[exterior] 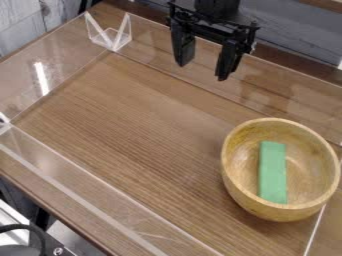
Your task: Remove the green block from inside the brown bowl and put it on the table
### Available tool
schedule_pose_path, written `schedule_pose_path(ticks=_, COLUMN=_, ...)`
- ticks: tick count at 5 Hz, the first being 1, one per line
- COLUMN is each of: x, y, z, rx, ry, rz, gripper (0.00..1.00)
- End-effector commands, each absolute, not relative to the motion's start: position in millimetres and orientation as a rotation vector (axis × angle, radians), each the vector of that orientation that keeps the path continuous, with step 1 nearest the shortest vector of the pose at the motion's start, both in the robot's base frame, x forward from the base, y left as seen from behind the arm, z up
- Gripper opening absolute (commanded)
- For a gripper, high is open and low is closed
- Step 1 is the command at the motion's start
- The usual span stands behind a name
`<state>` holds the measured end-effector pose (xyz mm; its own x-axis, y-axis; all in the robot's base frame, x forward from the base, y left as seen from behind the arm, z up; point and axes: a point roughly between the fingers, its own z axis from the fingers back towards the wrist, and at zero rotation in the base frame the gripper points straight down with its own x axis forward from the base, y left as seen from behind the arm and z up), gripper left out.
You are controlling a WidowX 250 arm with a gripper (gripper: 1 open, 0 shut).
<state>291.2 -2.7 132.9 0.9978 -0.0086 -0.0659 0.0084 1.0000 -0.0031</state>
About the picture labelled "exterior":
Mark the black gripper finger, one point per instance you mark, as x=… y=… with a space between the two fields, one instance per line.
x=184 y=43
x=229 y=59

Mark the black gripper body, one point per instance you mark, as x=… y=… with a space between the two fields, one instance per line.
x=216 y=20

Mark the brown wooden bowl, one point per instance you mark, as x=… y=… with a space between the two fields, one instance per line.
x=313 y=168

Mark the green rectangular block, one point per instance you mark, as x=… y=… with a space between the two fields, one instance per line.
x=272 y=172

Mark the clear acrylic barrier walls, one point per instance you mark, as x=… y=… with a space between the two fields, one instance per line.
x=113 y=139

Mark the clear acrylic corner bracket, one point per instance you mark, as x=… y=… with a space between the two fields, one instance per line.
x=110 y=38

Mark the black metal bracket with bolt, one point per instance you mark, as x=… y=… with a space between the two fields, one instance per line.
x=57 y=248

